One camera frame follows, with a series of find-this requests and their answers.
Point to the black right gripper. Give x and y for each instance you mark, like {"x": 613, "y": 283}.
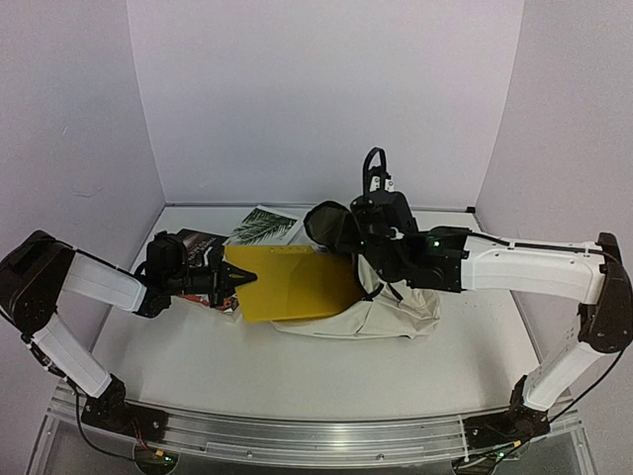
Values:
{"x": 373, "y": 248}

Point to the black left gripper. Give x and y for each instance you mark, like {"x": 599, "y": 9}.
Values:
{"x": 225, "y": 278}

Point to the dark Three Days book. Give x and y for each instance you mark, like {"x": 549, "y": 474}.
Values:
{"x": 198, "y": 244}

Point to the yellow hardcover book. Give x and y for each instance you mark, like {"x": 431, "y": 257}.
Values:
{"x": 287, "y": 282}

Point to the beige canvas student bag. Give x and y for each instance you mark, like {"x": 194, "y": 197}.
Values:
{"x": 385, "y": 310}

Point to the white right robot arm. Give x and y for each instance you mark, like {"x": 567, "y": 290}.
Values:
{"x": 590, "y": 273}

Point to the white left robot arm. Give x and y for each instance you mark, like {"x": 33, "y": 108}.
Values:
{"x": 43, "y": 276}

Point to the white Singularity book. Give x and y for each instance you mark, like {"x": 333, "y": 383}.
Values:
{"x": 265, "y": 226}

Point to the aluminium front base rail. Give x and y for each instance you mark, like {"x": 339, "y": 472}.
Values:
{"x": 285, "y": 443}

